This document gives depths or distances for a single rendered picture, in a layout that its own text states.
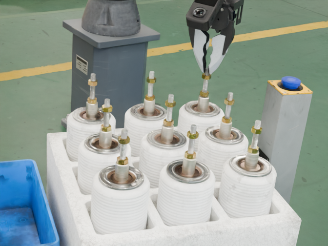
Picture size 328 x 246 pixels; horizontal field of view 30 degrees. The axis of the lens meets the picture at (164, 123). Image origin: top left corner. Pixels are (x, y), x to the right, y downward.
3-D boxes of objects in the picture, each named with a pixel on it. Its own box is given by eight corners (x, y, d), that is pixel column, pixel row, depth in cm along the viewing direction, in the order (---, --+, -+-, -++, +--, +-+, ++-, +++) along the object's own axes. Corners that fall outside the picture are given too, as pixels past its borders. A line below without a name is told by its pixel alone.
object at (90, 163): (99, 248, 113) (104, 163, 105) (65, 224, 118) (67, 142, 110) (135, 227, 120) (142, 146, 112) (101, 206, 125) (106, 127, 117)
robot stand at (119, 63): (60, 123, 172) (61, 20, 159) (116, 111, 182) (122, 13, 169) (93, 153, 159) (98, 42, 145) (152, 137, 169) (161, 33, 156)
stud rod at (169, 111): (166, 130, 115) (170, 93, 111) (171, 131, 114) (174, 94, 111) (163, 132, 114) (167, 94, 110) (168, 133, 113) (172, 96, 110)
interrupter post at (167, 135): (157, 139, 115) (159, 123, 114) (169, 137, 116) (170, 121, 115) (163, 145, 113) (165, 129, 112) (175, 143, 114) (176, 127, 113)
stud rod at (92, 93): (95, 109, 120) (96, 73, 117) (92, 111, 120) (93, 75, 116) (91, 108, 121) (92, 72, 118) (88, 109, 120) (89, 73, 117)
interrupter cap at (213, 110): (223, 107, 131) (223, 104, 131) (215, 121, 124) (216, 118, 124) (189, 100, 133) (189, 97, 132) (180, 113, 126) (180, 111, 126)
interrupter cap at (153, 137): (139, 135, 116) (139, 132, 116) (174, 129, 119) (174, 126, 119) (157, 153, 110) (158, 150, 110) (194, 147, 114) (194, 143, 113)
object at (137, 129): (123, 201, 127) (128, 123, 119) (117, 176, 136) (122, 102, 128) (168, 199, 129) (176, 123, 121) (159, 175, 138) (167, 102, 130)
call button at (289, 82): (276, 85, 129) (278, 75, 128) (293, 84, 130) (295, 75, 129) (285, 92, 125) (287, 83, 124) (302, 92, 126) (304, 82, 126)
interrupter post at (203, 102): (209, 109, 129) (211, 95, 128) (206, 113, 127) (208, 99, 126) (197, 107, 130) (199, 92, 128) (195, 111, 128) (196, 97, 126)
